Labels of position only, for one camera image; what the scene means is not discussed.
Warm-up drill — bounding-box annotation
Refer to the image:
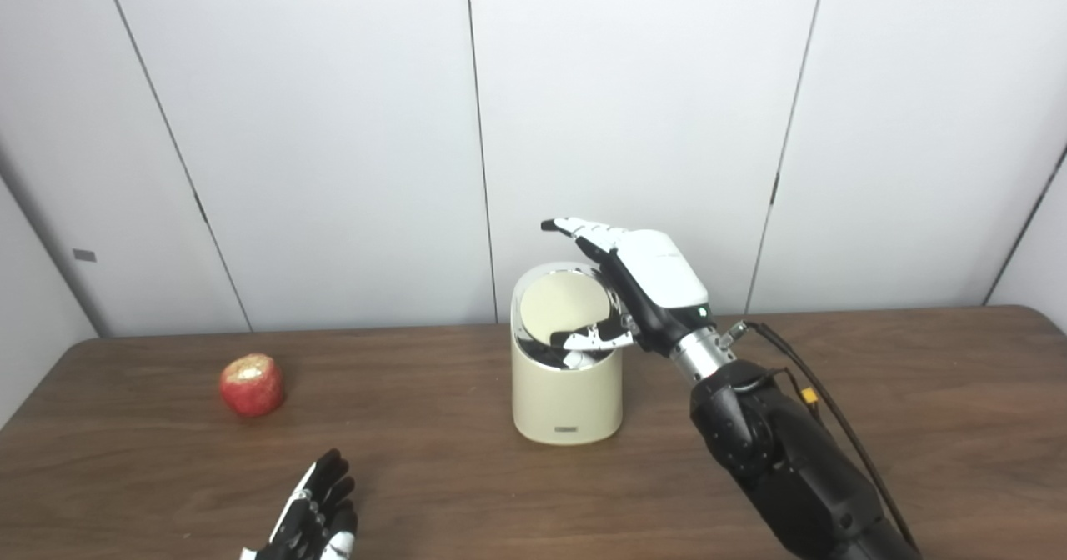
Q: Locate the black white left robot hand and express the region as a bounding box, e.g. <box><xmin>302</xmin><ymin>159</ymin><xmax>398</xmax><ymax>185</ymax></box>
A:
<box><xmin>240</xmin><ymin>448</ymin><xmax>360</xmax><ymax>560</ymax></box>

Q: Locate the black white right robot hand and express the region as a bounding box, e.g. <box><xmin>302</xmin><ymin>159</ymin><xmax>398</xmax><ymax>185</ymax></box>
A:
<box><xmin>540</xmin><ymin>217</ymin><xmax>714</xmax><ymax>358</ymax></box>

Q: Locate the round cream bin lid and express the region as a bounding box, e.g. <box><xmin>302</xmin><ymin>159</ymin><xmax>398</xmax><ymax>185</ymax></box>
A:
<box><xmin>518</xmin><ymin>269</ymin><xmax>615</xmax><ymax>354</ymax></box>

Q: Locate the cream-colored desktop bin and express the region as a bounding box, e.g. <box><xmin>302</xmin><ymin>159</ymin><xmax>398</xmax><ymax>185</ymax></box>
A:
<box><xmin>510</xmin><ymin>262</ymin><xmax>624</xmax><ymax>446</ymax></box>

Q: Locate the red apple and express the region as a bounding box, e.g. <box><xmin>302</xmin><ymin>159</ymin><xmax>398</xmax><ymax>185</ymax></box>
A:
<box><xmin>218</xmin><ymin>352</ymin><xmax>287</xmax><ymax>418</ymax></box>

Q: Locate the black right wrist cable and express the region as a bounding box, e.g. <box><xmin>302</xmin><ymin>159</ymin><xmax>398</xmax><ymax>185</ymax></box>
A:
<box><xmin>720</xmin><ymin>319</ymin><xmax>923</xmax><ymax>558</ymax></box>

